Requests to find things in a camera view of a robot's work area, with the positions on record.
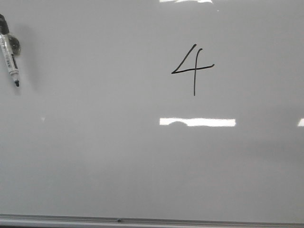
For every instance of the white dry-erase marker black tip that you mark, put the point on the white dry-erase marker black tip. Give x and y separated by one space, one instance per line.
10 47

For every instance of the white whiteboard with aluminium frame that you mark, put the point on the white whiteboard with aluminium frame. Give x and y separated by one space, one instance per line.
153 113

